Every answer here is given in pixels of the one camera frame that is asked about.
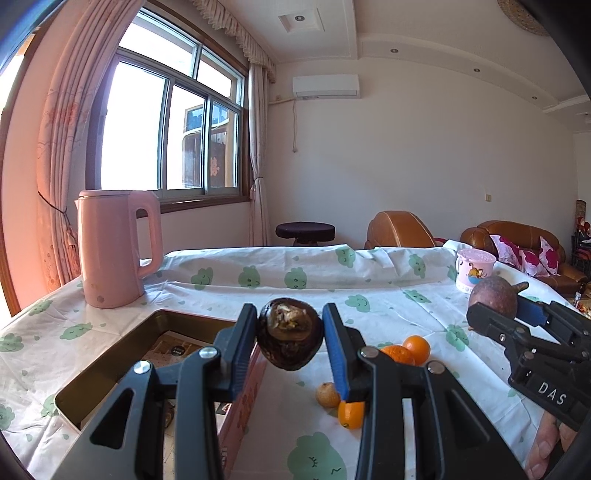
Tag sliding glass window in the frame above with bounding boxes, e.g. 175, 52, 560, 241
88, 9, 252, 213

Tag pink printed cup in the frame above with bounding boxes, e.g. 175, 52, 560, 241
455, 249, 496, 295

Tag large orange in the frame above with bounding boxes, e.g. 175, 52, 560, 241
379, 344, 416, 367

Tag brown leather armchair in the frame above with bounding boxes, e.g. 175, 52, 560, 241
365, 211, 439, 250

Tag large purple-brown round fruit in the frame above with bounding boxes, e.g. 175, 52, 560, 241
468, 275, 529, 324

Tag small round orange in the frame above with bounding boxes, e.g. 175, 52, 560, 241
403, 335, 431, 367

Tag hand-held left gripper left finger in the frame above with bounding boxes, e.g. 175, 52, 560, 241
51, 303, 258, 480

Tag printed paper liner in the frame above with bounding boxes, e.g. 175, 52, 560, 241
139, 329, 232, 462

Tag person's right hand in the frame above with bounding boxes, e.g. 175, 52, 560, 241
525, 408, 587, 480

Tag small brown round fruit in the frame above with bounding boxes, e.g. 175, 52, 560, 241
316, 382, 341, 408

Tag frilled curtain valance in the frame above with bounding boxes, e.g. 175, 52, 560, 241
191, 0, 278, 84

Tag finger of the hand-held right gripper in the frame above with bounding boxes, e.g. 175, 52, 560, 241
466, 302, 578, 365
516, 295, 591, 360

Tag white green-cloud tablecloth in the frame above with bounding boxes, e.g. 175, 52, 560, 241
0, 244, 578, 480

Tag floral pillow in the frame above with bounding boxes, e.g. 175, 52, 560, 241
519, 236, 560, 277
489, 234, 522, 266

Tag narrow beige curtain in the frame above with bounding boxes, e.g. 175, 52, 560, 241
248, 62, 277, 247

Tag pink patterned curtain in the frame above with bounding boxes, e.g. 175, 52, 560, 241
36, 0, 153, 294

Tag pink tin box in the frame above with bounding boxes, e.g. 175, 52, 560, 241
54, 309, 269, 480

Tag black round stool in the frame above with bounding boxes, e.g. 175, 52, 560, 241
276, 222, 335, 247

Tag pink electric kettle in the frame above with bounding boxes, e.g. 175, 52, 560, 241
75, 189, 163, 309

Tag brown leather sofa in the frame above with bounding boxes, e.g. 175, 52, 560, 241
460, 220, 589, 291

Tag woven ceiling lamp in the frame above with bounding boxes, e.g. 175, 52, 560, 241
496, 0, 550, 37

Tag dark cluttered cabinet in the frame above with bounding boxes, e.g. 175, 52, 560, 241
573, 199, 591, 268

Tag small oval orange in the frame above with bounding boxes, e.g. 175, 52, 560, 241
338, 401, 365, 430

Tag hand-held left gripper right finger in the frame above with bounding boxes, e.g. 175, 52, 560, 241
322, 302, 529, 480

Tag white air conditioner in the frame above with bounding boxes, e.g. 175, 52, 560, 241
292, 75, 361, 100

